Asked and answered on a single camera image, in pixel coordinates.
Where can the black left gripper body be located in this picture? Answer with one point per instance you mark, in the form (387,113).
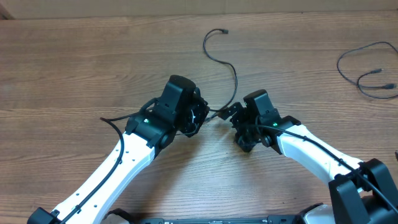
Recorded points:
(189,121)

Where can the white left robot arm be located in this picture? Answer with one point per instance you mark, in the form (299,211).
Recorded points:
(180,108)

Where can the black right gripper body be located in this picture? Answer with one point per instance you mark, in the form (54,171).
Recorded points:
(247,135)

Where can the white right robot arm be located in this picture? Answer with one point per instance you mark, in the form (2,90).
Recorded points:
(360,192)

